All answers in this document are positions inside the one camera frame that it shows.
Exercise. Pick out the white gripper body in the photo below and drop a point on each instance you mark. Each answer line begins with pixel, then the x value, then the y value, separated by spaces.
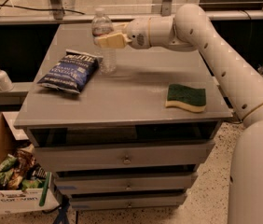
pixel 137 32

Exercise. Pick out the clear plastic water bottle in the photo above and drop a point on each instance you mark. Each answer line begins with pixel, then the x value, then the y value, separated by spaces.
pixel 102 25

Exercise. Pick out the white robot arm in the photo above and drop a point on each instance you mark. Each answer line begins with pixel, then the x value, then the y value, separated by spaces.
pixel 190 28

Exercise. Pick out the blue chip bag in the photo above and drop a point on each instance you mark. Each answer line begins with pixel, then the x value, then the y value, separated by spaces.
pixel 72 72

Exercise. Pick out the white pump dispenser bottle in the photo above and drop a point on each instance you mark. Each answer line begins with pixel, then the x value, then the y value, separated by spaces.
pixel 5 82

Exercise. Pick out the green yellow sponge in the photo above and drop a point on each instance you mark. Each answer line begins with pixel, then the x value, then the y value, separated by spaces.
pixel 187 98

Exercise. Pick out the grey drawer cabinet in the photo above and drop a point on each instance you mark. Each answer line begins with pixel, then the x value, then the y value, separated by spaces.
pixel 126 107

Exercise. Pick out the top drawer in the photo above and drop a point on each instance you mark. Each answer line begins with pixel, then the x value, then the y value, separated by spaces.
pixel 125 155

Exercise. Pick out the drawer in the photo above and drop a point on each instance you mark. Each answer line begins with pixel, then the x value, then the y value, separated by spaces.
pixel 123 201
pixel 123 183
pixel 125 155

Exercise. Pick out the cardboard box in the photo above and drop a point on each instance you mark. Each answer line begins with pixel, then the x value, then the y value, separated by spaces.
pixel 21 201

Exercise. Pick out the middle drawer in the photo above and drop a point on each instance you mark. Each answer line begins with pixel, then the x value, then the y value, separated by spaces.
pixel 123 183

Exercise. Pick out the snack bags in box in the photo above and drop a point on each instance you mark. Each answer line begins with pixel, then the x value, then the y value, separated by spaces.
pixel 21 171

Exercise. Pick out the bottom drawer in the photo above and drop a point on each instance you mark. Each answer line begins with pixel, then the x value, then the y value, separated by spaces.
pixel 123 201

